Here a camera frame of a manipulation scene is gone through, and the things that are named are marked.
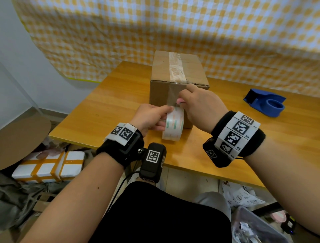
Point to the person's left hand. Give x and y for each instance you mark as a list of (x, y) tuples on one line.
[(147, 117)]

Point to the person's right hand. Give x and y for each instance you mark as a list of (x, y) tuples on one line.
[(202, 110)]

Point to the small pink cutter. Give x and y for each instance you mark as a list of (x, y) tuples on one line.
[(180, 101)]

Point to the brown cardboard box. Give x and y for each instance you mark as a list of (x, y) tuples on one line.
[(160, 92)]

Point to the clear tape roll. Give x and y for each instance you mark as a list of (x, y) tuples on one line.
[(173, 127)]

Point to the clear tape strip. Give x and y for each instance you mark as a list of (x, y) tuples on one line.
[(176, 67)]

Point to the person's right forearm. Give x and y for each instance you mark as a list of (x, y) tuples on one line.
[(287, 180)]

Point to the person's left forearm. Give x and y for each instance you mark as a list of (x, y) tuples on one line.
[(75, 200)]

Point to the blue tape dispenser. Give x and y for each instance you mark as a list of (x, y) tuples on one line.
[(265, 102)]

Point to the person's left leg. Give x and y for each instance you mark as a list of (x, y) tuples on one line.
[(146, 180)]

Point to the person's black clothing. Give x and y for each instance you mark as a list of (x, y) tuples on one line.
[(162, 217)]

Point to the white parcel with orange tape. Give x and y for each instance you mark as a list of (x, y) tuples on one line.
[(25, 172)]

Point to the black wristband white markers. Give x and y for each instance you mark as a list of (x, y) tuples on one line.
[(112, 150), (235, 132)]

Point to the yellow checkered cloth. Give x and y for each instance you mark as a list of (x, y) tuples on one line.
[(175, 25)]

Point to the printed white paper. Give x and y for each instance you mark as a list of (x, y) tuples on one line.
[(240, 197)]

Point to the grey plastic bin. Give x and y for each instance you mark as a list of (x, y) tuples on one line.
[(260, 225)]

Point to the black yellow handheld device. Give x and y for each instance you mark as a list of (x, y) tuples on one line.
[(288, 225)]

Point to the grey plastic bag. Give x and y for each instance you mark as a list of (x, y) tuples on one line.
[(15, 200)]

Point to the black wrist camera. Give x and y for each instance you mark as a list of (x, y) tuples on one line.
[(215, 160), (152, 172)]

